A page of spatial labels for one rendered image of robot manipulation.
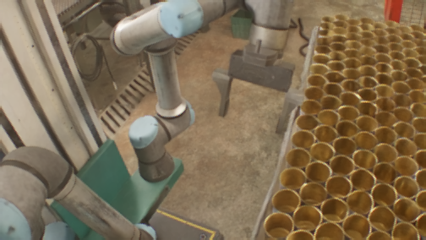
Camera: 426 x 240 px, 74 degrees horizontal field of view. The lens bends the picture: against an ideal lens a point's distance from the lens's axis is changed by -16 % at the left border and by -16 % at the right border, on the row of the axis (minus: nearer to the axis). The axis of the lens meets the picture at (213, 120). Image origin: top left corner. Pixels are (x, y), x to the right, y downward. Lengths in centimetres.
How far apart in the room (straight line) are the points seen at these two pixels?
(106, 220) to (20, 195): 26
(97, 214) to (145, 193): 53
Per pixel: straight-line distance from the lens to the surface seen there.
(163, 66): 108
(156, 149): 122
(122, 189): 134
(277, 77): 67
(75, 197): 75
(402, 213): 91
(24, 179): 64
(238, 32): 398
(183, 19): 59
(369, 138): 99
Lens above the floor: 186
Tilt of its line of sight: 41 degrees down
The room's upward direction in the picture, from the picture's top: 10 degrees counter-clockwise
